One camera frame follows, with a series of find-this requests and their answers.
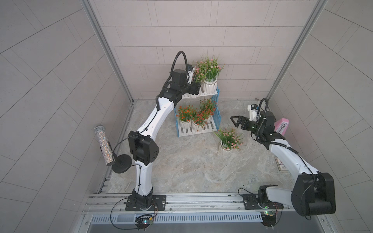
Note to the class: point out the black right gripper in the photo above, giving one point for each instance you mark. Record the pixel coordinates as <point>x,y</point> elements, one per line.
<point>241,122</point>

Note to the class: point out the pink metronome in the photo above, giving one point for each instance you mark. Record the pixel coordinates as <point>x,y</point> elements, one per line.
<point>281,126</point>

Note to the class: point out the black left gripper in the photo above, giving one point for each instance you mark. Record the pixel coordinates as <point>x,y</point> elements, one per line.
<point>194,88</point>

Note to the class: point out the red flower pot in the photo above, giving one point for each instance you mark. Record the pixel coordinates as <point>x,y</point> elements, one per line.
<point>207,109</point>
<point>198,120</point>
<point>185,115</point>

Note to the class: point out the left controller board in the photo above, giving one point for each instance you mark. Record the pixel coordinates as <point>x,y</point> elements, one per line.
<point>144,221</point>

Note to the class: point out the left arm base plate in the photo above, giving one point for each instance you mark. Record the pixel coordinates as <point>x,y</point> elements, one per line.
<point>146,203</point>

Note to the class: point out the controller board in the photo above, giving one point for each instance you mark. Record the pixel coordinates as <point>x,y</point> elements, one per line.
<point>144,221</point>
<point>270,218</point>

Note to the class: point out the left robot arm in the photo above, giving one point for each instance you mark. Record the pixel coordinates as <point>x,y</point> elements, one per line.
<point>142,142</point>

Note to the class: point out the aluminium rail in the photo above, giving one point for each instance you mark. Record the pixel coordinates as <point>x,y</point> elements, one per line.
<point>179,208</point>

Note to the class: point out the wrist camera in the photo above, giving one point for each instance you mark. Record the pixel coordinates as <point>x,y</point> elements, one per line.
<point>253,110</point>
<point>190,70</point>

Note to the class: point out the black round stand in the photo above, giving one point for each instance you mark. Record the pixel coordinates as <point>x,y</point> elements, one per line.
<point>121,163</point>

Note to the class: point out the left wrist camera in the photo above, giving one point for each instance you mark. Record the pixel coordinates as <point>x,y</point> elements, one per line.
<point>190,70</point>

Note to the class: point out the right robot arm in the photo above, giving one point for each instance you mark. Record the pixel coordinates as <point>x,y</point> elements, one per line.
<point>313,192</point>

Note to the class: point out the right controller board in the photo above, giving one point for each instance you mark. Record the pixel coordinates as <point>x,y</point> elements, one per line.
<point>270,218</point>

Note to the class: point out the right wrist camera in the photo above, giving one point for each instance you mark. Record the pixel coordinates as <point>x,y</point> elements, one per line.
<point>253,110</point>

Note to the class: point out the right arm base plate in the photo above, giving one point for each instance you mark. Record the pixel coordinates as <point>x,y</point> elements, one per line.
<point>251,203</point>

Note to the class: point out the silver glitter cylinder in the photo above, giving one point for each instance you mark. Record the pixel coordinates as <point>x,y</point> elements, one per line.
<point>104,145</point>

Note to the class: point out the blue white wooden rack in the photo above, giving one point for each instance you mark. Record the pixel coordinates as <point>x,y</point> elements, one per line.
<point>213,126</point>

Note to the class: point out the small printed card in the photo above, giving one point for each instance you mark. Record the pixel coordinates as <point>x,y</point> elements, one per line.
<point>280,165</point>

